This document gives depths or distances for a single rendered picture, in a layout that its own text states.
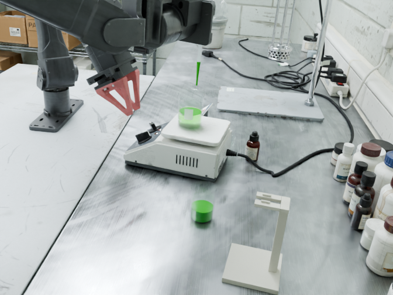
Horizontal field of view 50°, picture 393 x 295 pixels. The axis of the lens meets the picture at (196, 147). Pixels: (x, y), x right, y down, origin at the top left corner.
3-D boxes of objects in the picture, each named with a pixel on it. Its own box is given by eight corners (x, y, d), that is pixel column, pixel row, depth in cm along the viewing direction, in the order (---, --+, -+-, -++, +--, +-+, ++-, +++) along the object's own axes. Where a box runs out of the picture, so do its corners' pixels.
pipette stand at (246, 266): (221, 281, 60) (230, 207, 54) (231, 246, 67) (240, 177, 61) (278, 295, 58) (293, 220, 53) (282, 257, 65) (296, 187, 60)
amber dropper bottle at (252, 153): (248, 154, 96) (252, 126, 92) (260, 159, 94) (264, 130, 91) (241, 159, 93) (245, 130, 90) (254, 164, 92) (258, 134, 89)
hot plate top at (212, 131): (158, 136, 83) (159, 132, 82) (178, 115, 93) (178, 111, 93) (217, 147, 80) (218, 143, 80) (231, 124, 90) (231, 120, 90)
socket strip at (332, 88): (329, 96, 135) (332, 83, 133) (311, 63, 171) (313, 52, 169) (347, 98, 135) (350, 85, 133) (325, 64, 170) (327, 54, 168)
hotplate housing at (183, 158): (122, 165, 88) (121, 130, 84) (146, 140, 99) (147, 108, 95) (226, 187, 83) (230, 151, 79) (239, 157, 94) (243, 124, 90)
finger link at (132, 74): (155, 100, 87) (134, 58, 85) (140, 112, 81) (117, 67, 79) (129, 110, 90) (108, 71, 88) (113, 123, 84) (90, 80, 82)
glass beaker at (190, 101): (206, 131, 85) (209, 93, 82) (181, 134, 83) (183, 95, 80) (196, 120, 90) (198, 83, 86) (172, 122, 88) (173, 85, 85)
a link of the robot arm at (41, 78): (78, 65, 102) (69, 59, 106) (41, 69, 97) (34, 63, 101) (80, 90, 105) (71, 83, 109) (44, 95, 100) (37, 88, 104)
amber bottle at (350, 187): (345, 195, 83) (355, 157, 79) (362, 201, 81) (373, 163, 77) (340, 202, 80) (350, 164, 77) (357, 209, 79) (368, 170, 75)
